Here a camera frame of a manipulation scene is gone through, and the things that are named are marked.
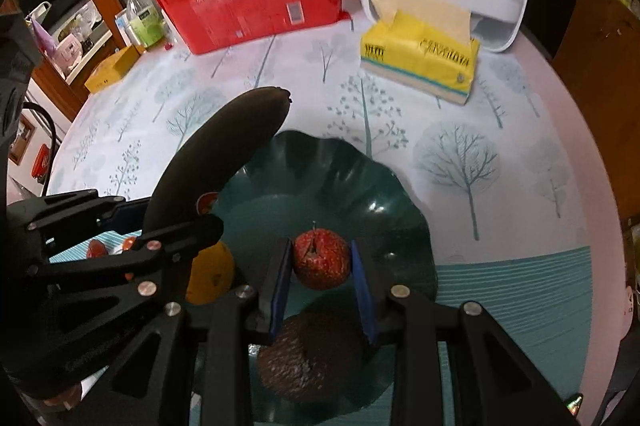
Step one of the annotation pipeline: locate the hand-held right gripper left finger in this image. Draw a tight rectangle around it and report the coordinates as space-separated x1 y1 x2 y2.
75 238 293 426

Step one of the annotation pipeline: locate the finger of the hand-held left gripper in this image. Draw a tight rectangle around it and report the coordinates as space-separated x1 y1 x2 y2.
7 188 151 237
0 213 224 399

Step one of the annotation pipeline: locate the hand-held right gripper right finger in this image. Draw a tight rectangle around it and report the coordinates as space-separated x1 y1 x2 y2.
350 240 583 426

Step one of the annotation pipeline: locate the small red apple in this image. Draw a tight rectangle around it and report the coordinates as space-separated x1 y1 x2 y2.
292 221 351 291

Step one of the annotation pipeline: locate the dark brown avocado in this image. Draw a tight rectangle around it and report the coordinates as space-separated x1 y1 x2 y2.
256 311 365 404

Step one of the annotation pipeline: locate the dark green scalloped plate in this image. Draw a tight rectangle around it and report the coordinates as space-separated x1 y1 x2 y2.
197 130 441 412

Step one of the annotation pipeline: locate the dark overripe banana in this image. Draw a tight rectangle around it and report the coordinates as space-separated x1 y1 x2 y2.
142 86 293 251

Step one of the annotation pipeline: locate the basket with red lid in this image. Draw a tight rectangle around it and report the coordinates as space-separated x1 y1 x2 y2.
30 141 53 181

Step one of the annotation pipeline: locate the pink small appliance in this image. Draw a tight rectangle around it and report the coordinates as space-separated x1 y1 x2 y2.
57 33 86 71

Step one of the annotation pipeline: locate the yellow citrus with sticker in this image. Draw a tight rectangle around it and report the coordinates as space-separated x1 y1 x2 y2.
185 241 237 305

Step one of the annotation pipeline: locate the yellow cardboard box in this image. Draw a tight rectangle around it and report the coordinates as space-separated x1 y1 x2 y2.
84 44 147 94

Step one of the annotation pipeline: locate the clear bottle with green label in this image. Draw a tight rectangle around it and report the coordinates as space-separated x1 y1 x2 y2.
125 0 166 49

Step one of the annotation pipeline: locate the tree print tablecloth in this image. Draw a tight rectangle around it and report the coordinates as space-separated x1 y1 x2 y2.
45 10 621 426

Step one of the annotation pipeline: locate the yellow tissue pack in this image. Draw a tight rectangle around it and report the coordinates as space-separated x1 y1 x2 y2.
360 0 481 105

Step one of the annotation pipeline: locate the brown cardboard board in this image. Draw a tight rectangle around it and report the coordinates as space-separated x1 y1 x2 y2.
550 0 640 221

